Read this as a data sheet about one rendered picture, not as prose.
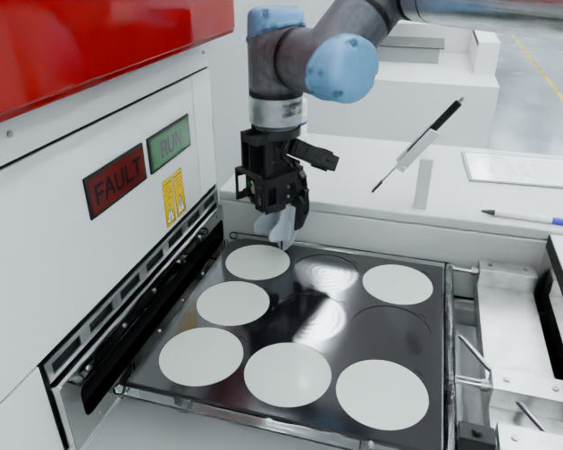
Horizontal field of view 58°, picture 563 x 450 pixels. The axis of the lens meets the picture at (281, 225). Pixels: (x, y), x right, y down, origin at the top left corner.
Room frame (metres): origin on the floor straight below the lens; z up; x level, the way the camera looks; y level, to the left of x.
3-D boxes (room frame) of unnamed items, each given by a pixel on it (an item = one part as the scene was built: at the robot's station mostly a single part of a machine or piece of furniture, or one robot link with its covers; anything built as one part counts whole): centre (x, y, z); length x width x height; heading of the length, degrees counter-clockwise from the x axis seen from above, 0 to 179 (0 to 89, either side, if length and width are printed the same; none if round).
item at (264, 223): (0.71, 0.02, 0.95); 0.06 x 0.03 x 0.09; 132
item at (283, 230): (0.68, 0.00, 0.95); 0.06 x 0.03 x 0.09; 132
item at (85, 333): (0.58, 0.17, 0.96); 0.44 x 0.01 x 0.02; 164
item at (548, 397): (0.41, -0.28, 0.89); 0.08 x 0.03 x 0.03; 74
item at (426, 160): (0.74, -0.21, 1.03); 0.06 x 0.04 x 0.13; 74
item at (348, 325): (0.54, -0.04, 0.90); 0.34 x 0.34 x 0.01; 74
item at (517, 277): (0.64, -0.34, 0.89); 0.08 x 0.03 x 0.03; 74
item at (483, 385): (0.42, -0.22, 0.89); 0.05 x 0.01 x 0.01; 74
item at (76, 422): (0.58, 0.17, 0.89); 0.44 x 0.02 x 0.10; 164
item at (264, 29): (0.69, 0.01, 1.21); 0.09 x 0.08 x 0.11; 36
